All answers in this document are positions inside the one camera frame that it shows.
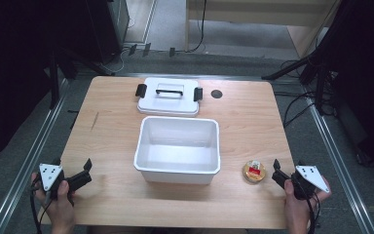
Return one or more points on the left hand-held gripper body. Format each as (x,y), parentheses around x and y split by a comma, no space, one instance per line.
(49,175)

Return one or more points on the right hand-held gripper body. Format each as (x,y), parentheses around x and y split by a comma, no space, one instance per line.
(311,177)

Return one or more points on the round gold tin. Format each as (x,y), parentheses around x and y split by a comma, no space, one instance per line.
(254,171)

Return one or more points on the white plastic storage box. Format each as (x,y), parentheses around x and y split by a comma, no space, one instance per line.
(177,152)

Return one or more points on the person's left hand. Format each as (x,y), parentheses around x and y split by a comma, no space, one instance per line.
(60,209)

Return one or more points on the person's right hand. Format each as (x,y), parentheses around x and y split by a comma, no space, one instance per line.
(298,211)

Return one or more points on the black metal stand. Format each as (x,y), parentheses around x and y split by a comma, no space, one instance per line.
(54,78)

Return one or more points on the black tripod stand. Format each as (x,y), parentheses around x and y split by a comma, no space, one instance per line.
(319,81)

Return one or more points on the dark round table grommet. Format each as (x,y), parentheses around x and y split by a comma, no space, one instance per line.
(216,94)

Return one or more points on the dark curtain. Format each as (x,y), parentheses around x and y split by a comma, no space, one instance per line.
(13,71)
(366,81)

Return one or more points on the black plug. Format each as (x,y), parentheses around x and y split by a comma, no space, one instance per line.
(172,52)
(132,49)

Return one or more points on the black cabinet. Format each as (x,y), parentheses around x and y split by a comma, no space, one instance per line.
(110,29)

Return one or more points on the light wooden furniture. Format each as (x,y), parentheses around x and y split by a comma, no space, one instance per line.
(256,13)

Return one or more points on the metal floor rail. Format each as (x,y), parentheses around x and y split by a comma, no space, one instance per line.
(26,169)
(341,169)

